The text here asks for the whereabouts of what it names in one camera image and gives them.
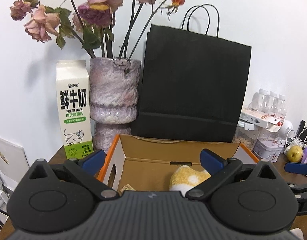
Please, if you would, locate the yellow white plush toy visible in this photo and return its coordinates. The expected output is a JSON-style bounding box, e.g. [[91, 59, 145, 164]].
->
[[169, 165, 211, 197]]

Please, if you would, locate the yellow green apple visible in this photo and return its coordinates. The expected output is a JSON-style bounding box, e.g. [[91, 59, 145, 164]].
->
[[287, 145, 303, 163]]

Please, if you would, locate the small decorated tin box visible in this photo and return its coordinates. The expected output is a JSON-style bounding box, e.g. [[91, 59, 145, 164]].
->
[[252, 139, 284, 163]]

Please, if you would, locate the black charger plug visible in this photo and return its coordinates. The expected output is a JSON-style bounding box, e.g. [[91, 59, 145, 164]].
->
[[297, 120, 306, 137]]

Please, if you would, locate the clear plastic food container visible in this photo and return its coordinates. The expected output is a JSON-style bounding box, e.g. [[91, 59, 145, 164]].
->
[[232, 120, 261, 151]]

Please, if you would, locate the white round device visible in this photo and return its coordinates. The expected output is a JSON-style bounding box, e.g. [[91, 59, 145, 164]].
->
[[278, 119, 293, 139]]

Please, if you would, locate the red orange cardboard box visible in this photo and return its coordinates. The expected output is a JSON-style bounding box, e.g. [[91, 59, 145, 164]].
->
[[97, 134, 259, 192]]

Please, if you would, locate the white flat carton box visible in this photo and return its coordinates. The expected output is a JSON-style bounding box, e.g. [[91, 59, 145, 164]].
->
[[240, 108, 283, 133]]

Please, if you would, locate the right clear water bottle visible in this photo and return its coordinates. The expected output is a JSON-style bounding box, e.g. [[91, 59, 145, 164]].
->
[[277, 94, 287, 122]]

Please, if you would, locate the clear water bottle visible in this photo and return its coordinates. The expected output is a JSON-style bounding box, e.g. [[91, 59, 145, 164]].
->
[[277, 94, 287, 122], [263, 91, 278, 114], [248, 88, 268, 113]]

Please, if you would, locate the middle clear water bottle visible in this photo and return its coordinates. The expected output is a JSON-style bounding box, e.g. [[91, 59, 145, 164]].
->
[[263, 91, 278, 114]]

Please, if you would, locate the left clear water bottle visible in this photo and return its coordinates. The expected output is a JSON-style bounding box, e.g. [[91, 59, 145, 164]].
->
[[248, 88, 268, 113]]

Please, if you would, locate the black paper shopping bag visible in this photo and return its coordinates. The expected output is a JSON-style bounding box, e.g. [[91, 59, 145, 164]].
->
[[131, 6, 252, 142]]

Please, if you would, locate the pink purple ceramic vase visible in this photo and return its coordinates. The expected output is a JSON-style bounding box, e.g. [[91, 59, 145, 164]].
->
[[90, 57, 142, 153]]

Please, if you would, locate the white green milk carton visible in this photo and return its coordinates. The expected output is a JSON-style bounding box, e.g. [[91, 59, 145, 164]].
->
[[56, 60, 93, 159]]

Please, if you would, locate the dried pink rose bouquet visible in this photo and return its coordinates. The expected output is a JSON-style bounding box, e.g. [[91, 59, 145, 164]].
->
[[10, 0, 185, 60]]

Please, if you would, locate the white charging cable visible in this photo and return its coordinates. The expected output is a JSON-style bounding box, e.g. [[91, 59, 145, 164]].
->
[[283, 127, 307, 153]]

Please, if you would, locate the white booklet against wall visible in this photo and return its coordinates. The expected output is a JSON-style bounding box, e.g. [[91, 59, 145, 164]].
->
[[0, 138, 29, 183]]

